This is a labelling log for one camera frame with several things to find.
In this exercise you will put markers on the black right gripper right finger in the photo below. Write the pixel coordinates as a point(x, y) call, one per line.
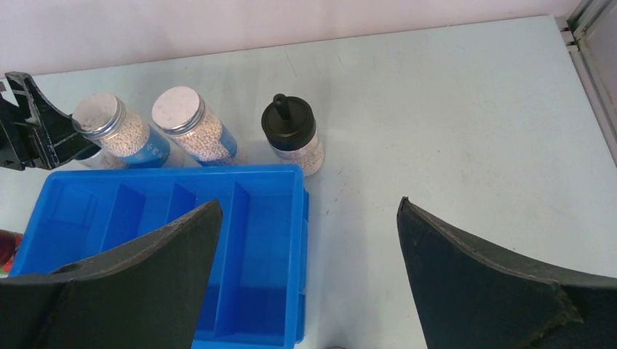
point(472, 293)

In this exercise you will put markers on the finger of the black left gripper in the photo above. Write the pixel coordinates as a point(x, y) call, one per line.
point(34, 133)

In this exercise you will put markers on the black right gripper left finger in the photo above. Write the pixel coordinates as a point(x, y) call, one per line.
point(146, 293)

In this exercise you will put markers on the silver-lid blue-label jar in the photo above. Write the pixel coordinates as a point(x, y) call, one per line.
point(105, 120)
point(182, 114)

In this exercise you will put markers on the red sauce bottle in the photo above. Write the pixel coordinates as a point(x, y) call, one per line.
point(9, 244)

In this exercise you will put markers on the black-lid jar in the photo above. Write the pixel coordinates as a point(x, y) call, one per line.
point(96, 157)
point(291, 130)

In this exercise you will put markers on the blue divided plastic bin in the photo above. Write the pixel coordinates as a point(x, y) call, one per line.
point(255, 295)

